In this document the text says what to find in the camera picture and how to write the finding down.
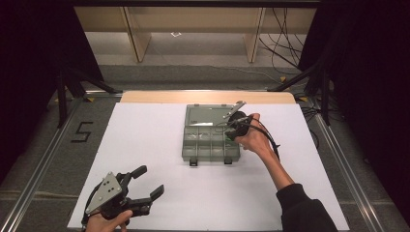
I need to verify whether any person's left hand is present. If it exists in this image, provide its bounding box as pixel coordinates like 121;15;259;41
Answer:
85;209;133;232

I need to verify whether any person's right hand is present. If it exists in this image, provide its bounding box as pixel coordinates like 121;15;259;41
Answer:
234;112;276;161

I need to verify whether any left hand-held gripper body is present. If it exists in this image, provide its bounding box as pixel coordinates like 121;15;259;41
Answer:
84;171;153;222

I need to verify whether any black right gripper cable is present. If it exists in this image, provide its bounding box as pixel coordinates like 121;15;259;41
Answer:
216;117;281;161

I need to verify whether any black curtain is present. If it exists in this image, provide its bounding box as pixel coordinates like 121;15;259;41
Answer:
297;0;410;225
0;0;104;183

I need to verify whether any grey clear compartment box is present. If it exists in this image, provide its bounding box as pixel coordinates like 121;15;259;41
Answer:
181;103;246;167

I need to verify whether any thin grey floor cable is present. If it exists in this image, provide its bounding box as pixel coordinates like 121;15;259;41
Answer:
151;61;283;85

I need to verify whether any aluminium floor rail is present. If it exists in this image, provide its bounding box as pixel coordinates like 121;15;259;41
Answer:
312;113;387;232
0;91;124;232

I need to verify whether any white table sheet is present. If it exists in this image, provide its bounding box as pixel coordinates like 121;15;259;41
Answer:
67;101;351;232

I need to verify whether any bundle of black floor cables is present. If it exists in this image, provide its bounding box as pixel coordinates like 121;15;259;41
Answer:
257;7;308;71

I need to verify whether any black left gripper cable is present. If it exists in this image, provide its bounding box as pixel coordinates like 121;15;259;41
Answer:
80;184;102;228

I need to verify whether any light wooden desk frame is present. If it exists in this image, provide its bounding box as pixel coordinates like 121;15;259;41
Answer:
73;6;318;64

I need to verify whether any black metal stand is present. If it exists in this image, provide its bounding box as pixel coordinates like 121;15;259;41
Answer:
266;59;334;127
55;66;124;129

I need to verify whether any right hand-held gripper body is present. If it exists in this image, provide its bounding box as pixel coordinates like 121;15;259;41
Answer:
221;101;255;142

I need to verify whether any light wooden table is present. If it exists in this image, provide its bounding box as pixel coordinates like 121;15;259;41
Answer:
119;90;297;104

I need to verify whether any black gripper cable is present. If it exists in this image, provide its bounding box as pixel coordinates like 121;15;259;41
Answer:
216;117;281;161
80;184;102;228

